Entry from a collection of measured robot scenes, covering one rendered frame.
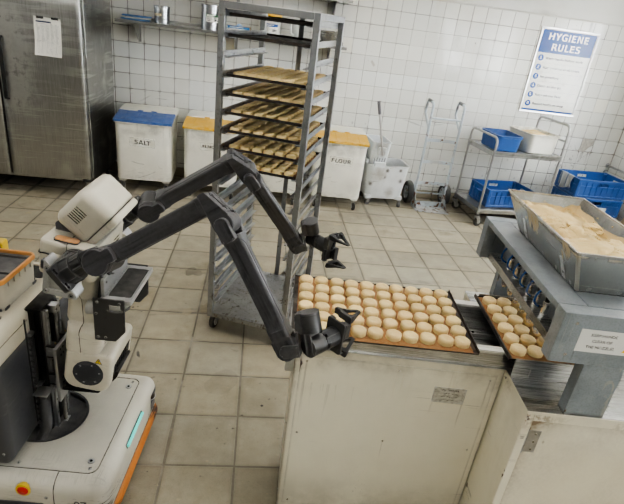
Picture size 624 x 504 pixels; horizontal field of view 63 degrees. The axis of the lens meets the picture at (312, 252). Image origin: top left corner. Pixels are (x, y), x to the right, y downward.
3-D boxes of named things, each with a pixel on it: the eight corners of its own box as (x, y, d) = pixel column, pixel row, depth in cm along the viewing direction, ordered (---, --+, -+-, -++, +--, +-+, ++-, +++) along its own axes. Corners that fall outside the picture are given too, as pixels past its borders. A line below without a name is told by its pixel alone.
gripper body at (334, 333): (349, 324, 142) (331, 332, 137) (343, 353, 146) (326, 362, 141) (332, 313, 146) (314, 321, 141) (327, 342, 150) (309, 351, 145)
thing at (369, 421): (432, 469, 232) (483, 302, 194) (449, 539, 201) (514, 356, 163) (279, 454, 229) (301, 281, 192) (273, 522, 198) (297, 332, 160)
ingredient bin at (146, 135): (115, 192, 500) (111, 113, 468) (128, 173, 557) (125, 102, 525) (171, 196, 509) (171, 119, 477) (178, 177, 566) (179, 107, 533)
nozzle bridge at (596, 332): (540, 298, 215) (567, 225, 200) (637, 422, 149) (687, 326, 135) (464, 290, 214) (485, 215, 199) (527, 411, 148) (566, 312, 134)
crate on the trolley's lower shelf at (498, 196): (510, 197, 586) (515, 181, 577) (530, 209, 553) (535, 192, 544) (467, 195, 572) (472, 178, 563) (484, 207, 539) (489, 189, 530)
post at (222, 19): (211, 316, 301) (225, 0, 230) (206, 315, 302) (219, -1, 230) (213, 314, 304) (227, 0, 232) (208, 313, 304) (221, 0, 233)
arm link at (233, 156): (238, 138, 178) (239, 152, 170) (258, 167, 186) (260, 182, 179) (135, 196, 186) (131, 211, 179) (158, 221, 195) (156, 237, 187)
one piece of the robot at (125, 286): (81, 339, 166) (76, 282, 157) (112, 297, 191) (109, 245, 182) (130, 344, 167) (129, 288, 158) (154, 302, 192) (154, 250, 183)
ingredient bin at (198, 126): (181, 197, 509) (182, 120, 476) (189, 178, 566) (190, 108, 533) (235, 202, 516) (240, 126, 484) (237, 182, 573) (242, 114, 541)
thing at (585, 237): (575, 217, 189) (581, 201, 186) (664, 287, 140) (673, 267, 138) (505, 209, 188) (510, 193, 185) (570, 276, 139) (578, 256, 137)
